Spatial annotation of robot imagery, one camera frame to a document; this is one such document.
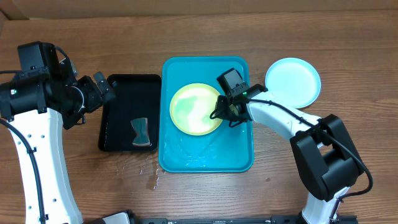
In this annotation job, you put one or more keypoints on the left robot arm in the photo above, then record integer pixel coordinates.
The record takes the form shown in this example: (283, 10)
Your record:
(36, 108)

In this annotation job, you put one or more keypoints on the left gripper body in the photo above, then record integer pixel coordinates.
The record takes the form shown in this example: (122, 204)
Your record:
(84, 98)

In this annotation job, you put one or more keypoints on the black plastic tray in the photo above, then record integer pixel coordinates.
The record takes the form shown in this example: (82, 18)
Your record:
(137, 96)

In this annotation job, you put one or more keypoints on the yellow-green plate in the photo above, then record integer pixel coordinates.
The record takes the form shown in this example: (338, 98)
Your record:
(190, 109)

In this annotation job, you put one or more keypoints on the dark wet sponge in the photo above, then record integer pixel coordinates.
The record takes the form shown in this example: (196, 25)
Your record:
(140, 127)

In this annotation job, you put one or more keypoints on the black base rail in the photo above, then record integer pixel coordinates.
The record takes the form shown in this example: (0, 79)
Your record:
(127, 216)

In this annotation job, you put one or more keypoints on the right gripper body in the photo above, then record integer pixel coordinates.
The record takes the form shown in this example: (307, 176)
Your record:
(226, 111)

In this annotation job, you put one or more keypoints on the light blue plate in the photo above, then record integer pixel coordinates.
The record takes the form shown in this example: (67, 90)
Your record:
(294, 81)

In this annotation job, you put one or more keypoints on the teal plastic tray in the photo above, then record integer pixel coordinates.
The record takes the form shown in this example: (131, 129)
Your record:
(223, 150)

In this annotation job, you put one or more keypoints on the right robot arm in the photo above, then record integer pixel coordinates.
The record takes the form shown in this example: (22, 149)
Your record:
(325, 156)

